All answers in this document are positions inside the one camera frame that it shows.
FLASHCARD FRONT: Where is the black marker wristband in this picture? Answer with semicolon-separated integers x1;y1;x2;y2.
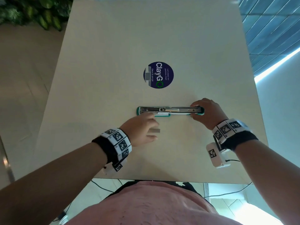
212;118;259;152
92;128;132;165

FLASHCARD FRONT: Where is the person's right forearm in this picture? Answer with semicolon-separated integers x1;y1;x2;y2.
234;140;300;225

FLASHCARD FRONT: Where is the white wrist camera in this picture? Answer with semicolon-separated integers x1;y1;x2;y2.
206;142;231;169

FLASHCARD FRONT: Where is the person's left forearm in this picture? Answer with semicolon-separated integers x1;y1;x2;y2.
0;142;109;225

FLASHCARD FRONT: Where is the person's right hand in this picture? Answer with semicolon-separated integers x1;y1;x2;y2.
189;98;229;131

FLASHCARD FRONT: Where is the teal long-arm stapler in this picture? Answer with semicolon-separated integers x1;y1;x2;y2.
136;106;205;118

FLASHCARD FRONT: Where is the pink shirt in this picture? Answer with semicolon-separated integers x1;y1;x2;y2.
66;180;245;225

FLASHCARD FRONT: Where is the green leafy plant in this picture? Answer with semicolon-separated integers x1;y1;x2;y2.
0;0;73;31

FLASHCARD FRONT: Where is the person's left hand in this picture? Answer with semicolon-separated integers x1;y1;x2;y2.
119;112;160;147

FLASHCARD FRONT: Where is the round dark blue sticker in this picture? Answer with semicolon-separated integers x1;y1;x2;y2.
143;62;174;89

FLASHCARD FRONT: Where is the white light strip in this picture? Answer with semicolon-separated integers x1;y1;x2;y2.
254;47;300;84

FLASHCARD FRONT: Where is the black chest strap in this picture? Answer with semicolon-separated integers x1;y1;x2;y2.
105;180;205;200

